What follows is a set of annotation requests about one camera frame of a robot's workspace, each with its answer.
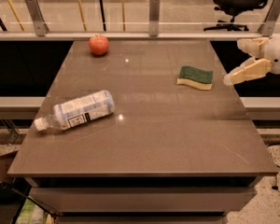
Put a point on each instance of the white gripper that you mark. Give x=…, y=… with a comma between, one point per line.
x=277, y=55

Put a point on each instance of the green and yellow sponge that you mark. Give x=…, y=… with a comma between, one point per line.
x=195, y=78

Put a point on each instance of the red apple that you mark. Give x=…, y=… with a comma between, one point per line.
x=98, y=45

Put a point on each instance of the black office chair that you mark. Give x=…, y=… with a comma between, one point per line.
x=234, y=8

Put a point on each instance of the right metal railing bracket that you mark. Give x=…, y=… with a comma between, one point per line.
x=267, y=27

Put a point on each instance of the metal railing bracket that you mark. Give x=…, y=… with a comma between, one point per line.
x=39, y=24
x=154, y=15
x=267, y=27

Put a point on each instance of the grey table drawer front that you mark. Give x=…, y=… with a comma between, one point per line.
x=90, y=200

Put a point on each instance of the left metal railing bracket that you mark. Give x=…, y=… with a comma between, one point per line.
x=39, y=24

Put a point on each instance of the green and white package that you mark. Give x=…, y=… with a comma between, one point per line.
x=31, y=214

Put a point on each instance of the middle metal railing bracket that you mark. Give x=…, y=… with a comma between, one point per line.
x=154, y=15

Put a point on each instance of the clear plastic water bottle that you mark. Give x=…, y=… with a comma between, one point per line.
x=77, y=111

